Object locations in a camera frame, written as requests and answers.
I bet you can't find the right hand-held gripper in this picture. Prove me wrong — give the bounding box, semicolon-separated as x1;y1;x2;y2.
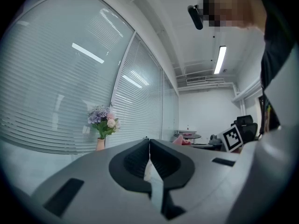
192;124;245;153

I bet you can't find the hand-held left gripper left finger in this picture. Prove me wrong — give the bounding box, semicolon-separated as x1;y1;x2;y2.
30;138;162;223

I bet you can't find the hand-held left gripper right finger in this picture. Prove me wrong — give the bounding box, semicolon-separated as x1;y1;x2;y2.
149;138;241;220

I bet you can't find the pink cloth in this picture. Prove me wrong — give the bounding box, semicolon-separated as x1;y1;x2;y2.
172;134;192;147

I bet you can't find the pink vase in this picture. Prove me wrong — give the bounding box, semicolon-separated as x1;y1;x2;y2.
96;138;106;152

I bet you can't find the purple and pink flower bouquet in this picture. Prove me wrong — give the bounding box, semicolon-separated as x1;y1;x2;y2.
87;105;121;140

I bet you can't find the black office chair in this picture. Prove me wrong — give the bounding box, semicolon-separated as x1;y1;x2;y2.
231;115;259;142

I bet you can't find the white ceiling air vent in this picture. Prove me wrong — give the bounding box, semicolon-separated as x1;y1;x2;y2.
186;76;206;84

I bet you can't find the long ceiling light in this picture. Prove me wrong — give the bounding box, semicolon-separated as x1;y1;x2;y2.
214;45;227;75

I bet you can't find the person's torso in black shirt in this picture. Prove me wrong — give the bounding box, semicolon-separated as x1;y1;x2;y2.
258;0;299;140

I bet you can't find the person's head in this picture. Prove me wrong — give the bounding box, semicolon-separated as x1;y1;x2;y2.
201;0;267;29

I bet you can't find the black head-mounted camera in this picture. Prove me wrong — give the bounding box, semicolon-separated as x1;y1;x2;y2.
187;5;204;30

